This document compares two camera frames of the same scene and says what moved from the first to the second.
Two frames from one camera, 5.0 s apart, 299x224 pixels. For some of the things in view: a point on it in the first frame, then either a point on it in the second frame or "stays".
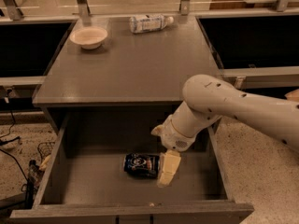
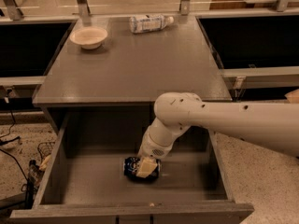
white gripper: [173, 137] -> [151, 148]
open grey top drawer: [85, 181] stays
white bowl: [89, 37] stays
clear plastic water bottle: [149, 22] stays
